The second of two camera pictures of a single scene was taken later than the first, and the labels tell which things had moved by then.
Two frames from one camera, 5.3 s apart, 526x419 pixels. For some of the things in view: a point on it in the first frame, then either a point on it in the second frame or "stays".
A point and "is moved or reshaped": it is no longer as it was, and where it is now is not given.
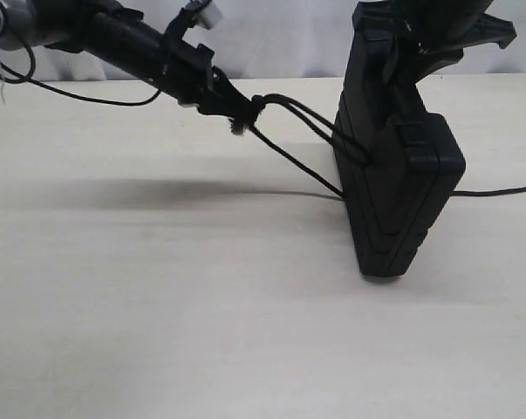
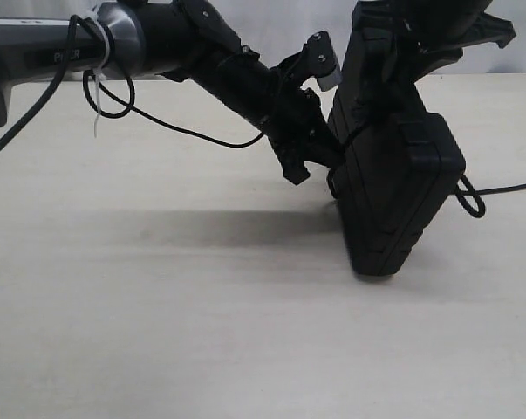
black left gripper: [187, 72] to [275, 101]
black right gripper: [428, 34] stays
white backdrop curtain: [291, 38] stays
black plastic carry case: [396, 164] stays
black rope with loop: [244, 124] is moved or reshaped
